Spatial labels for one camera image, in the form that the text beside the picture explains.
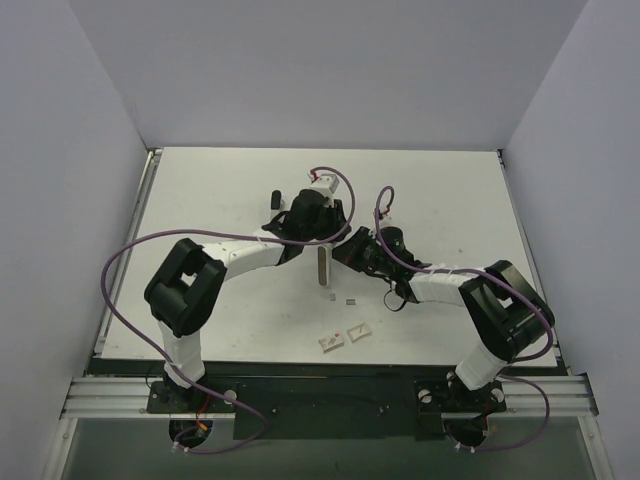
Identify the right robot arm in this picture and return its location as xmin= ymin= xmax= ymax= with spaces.
xmin=332 ymin=227 xmax=555 ymax=409

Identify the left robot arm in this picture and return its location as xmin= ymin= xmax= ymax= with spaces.
xmin=144 ymin=188 xmax=353 ymax=412

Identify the open staple box tray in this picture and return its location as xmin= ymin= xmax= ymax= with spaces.
xmin=346 ymin=323 xmax=372 ymax=343

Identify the staple box with red dot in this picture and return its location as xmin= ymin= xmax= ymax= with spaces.
xmin=318 ymin=332 xmax=344 ymax=354

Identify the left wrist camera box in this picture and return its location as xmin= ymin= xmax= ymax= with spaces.
xmin=309 ymin=172 xmax=340 ymax=207

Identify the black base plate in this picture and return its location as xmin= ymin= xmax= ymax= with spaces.
xmin=147 ymin=362 xmax=506 ymax=443

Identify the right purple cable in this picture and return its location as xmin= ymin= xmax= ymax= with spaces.
xmin=373 ymin=185 xmax=557 ymax=454

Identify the purple cable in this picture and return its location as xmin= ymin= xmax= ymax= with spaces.
xmin=100 ymin=164 xmax=357 ymax=455
xmin=373 ymin=185 xmax=557 ymax=454

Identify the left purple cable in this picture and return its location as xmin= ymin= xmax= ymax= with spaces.
xmin=100 ymin=164 xmax=357 ymax=455

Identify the aluminium rail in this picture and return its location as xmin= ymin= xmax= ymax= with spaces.
xmin=502 ymin=374 xmax=599 ymax=417
xmin=59 ymin=374 xmax=239 ymax=421

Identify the left aluminium rail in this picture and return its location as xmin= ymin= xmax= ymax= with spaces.
xmin=59 ymin=374 xmax=239 ymax=421

